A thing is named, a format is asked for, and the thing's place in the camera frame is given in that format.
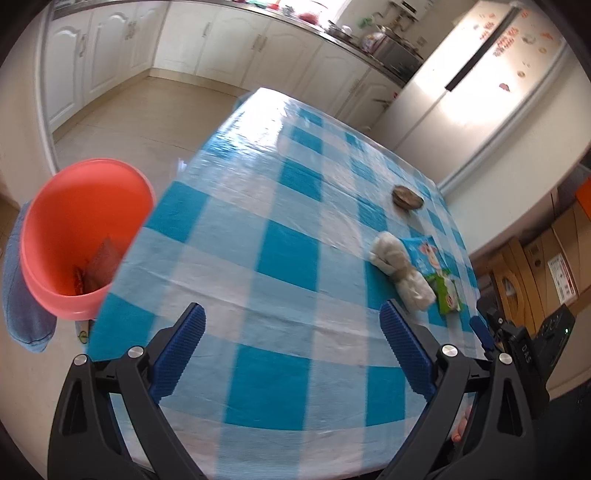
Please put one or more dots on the person's right hand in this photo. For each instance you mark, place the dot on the person's right hand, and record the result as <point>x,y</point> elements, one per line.
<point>462,425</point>

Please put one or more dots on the dark red packet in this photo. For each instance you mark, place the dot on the dark red packet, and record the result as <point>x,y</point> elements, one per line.
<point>99,267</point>

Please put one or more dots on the steel kitchen countertop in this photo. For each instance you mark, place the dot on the steel kitchen countertop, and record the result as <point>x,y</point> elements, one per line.
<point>323,34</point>

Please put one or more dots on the red plastic bucket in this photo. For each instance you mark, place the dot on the red plastic bucket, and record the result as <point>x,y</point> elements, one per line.
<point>69,221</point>

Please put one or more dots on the white kitchen cabinets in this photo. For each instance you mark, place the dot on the white kitchen cabinets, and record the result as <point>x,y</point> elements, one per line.
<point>184,41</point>

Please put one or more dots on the blue cartoon face packet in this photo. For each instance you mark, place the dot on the blue cartoon face packet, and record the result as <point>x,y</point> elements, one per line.
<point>427,256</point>

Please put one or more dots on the white refrigerator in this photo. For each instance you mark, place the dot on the white refrigerator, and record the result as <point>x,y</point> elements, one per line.
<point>471,83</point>

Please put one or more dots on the small green white wrapper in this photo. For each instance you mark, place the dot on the small green white wrapper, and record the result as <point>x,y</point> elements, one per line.
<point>447,290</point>

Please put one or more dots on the blue checked tablecloth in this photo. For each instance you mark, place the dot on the blue checked tablecloth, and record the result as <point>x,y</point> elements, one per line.
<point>286,249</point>

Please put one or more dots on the cardboard box with white label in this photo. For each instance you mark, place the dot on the cardboard box with white label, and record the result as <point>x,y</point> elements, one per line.
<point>558,272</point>

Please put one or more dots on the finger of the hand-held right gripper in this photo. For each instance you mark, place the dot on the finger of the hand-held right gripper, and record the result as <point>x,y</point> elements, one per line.
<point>481,331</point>

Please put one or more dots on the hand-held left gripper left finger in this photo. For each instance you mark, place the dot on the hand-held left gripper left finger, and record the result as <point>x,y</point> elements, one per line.
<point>180,350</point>

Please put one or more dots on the blue denim cloth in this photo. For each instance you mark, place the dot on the blue denim cloth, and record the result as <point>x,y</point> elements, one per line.
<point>23,300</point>

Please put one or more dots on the crumpled white plastic bag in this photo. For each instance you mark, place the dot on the crumpled white plastic bag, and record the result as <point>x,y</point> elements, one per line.
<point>401,272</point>

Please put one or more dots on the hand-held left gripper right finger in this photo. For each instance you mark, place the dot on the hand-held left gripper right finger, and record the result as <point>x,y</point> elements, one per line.
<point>408,350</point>

